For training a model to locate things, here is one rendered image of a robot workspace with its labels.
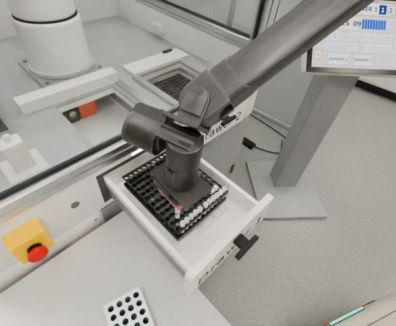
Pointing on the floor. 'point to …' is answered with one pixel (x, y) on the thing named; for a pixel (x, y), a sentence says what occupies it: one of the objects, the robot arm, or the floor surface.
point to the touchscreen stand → (301, 152)
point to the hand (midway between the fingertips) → (178, 204)
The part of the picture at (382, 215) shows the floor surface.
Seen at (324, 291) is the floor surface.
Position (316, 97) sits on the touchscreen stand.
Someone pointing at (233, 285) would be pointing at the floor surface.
